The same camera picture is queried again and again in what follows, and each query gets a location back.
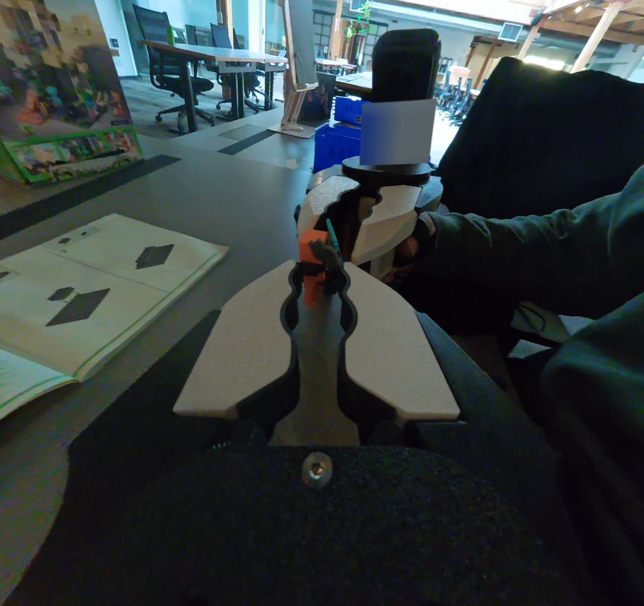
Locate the person's green sweatshirt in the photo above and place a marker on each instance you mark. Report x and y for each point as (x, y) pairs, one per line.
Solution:
(603, 415)

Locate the person's right forearm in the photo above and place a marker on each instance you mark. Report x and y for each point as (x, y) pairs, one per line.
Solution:
(528, 244)

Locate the open instruction booklet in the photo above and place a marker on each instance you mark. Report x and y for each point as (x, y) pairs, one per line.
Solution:
(126, 284)

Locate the green plant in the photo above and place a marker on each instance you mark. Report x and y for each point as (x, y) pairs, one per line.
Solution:
(362, 17)

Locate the person's right hand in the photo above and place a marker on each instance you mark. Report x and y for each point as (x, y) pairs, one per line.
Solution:
(410, 249)

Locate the black office chair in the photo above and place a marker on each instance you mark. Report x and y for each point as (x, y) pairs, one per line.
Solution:
(224, 38)
(166, 63)

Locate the wooden table with black legs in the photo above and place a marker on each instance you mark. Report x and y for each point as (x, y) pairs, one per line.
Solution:
(226, 55)

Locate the green toy set box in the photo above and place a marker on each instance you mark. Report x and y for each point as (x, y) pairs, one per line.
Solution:
(50, 63)

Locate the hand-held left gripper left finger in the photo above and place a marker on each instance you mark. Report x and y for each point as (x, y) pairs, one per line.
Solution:
(241, 354)

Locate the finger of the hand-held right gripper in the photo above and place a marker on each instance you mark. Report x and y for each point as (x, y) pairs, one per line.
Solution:
(387, 229)
(317, 204)

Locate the orange toy brick figure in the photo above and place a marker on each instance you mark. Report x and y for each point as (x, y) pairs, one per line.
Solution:
(312, 254)

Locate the whiteboard on wooden stand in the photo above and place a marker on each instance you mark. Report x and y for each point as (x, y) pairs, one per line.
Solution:
(302, 23)

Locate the teal toy pickaxe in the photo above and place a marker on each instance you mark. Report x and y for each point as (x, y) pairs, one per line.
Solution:
(332, 236)

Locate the black high-back chair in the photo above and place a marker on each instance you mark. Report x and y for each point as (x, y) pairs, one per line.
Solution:
(543, 128)

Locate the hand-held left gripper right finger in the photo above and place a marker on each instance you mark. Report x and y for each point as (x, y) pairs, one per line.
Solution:
(397, 364)

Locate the blue storage bin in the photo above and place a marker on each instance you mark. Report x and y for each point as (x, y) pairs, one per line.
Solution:
(347, 111)
(334, 148)

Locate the grey desk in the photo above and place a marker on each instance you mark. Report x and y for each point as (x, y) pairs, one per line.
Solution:
(201, 193)

